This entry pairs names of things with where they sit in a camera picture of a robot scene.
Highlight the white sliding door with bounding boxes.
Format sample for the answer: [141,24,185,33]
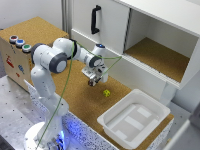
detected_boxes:
[71,0,131,56]

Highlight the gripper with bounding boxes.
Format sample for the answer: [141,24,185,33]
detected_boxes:
[81,65,109,87]

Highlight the yellow block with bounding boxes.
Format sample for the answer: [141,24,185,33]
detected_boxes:
[102,89,112,98]

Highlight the white cabinet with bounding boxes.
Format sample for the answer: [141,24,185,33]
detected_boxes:
[65,0,200,106]

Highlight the black door handle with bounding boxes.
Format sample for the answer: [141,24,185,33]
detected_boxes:
[90,4,102,35]

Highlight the blue button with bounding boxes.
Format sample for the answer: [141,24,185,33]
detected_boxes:
[15,38,26,49]

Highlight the green cable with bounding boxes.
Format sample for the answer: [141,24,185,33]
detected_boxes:
[34,39,123,150]

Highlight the white plastic box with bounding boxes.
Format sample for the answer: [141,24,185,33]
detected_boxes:
[96,88,172,150]

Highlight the green button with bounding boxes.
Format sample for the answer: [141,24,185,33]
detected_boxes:
[21,43,33,54]

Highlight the red button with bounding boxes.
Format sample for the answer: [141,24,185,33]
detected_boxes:
[8,34,19,45]

